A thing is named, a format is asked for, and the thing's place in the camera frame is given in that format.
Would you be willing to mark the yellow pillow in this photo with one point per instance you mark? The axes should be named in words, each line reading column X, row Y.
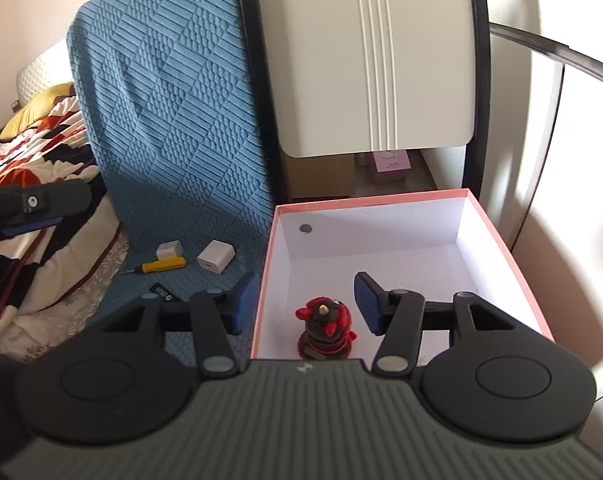
column 36, row 107

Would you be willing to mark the white quilted headboard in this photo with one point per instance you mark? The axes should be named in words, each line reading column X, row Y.
column 41, row 70

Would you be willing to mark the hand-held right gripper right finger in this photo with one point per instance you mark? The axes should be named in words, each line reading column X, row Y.
column 369, row 305

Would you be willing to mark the pink cardboard box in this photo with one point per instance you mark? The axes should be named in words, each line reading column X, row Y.
column 381, row 225

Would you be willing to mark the white square charger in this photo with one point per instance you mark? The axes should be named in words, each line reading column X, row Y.
column 215, row 256

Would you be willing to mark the printed blanket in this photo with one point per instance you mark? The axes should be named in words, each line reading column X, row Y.
column 56, row 270

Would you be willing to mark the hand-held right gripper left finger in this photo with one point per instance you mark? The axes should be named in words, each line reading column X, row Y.
column 246, row 305

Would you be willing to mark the yellow screwdriver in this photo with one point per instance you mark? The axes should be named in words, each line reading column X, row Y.
column 161, row 264

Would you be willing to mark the red and black toy figure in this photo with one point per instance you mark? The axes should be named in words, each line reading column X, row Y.
column 326, row 330

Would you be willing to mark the brown cardboard carton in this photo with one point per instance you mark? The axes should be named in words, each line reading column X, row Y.
column 321, row 175

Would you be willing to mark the black usb stick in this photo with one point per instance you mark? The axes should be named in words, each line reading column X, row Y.
column 161, row 293

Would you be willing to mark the small white adapter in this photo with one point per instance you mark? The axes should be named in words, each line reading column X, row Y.
column 169, row 249

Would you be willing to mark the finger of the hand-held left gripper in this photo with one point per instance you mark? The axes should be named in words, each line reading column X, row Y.
column 31, row 203

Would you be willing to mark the grey curved rail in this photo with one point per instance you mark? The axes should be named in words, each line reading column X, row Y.
column 556, row 50

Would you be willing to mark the blue textured mat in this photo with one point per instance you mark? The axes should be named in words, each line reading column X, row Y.
column 156, row 110

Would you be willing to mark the small pink packet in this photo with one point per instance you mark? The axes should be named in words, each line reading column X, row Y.
column 391, row 167

